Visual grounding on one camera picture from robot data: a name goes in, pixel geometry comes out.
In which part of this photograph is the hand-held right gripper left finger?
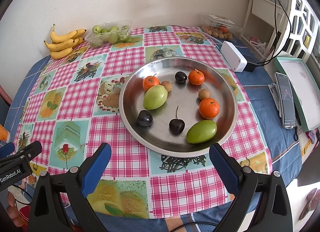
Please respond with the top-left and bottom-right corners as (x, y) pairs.
(29, 143), (112, 232)

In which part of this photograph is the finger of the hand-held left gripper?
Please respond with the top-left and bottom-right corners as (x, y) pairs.
(0, 142), (15, 159)
(19, 140), (42, 164)

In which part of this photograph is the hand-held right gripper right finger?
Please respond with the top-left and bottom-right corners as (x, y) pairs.
(209, 143), (293, 232)

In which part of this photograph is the green jujube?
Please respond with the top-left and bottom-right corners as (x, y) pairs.
(143, 85), (168, 110)
(186, 120), (217, 144)

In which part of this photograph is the dark cherry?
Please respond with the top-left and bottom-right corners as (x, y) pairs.
(174, 71), (187, 83)
(136, 110), (154, 127)
(169, 105), (186, 135)

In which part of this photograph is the person's left hand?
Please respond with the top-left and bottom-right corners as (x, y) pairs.
(6, 192), (19, 222)

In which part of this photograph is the orange bottle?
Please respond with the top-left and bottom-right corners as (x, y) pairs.
(0, 123), (10, 143)

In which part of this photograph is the pink checked printed tablecloth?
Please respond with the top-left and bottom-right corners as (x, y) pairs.
(14, 25), (273, 219)

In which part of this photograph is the red printed cloth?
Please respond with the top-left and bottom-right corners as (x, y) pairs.
(17, 204), (83, 232)

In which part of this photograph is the brown shoe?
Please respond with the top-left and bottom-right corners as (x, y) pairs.
(299, 187), (318, 220)

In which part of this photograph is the white phone stand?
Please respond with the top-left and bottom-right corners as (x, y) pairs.
(268, 83), (283, 111)

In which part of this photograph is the black smartphone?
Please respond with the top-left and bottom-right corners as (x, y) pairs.
(275, 72), (297, 129)

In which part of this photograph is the black power adapter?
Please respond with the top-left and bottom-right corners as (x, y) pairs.
(246, 57), (259, 73)

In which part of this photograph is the yellow banana bunch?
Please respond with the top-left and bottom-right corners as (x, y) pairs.
(44, 24), (87, 60)

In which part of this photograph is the teal cardboard box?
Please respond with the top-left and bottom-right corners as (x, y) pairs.
(274, 57), (320, 133)

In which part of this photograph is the white plastic box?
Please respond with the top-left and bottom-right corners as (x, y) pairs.
(220, 41), (248, 72)

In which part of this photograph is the clear plastic tray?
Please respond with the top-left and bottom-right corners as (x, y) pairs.
(84, 20), (133, 48)

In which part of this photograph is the clear plastic bag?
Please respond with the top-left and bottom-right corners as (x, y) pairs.
(246, 36), (269, 55)

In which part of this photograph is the clear tray of green fruit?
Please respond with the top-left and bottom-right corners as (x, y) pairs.
(92, 24), (130, 44)

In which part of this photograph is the pile of brown longans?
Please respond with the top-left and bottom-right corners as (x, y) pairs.
(202, 25), (234, 40)

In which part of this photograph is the clear plastic lidded container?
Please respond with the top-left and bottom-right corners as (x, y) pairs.
(200, 14), (244, 40)

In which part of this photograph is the white small table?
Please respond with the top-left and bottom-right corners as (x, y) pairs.
(241, 0), (285, 58)

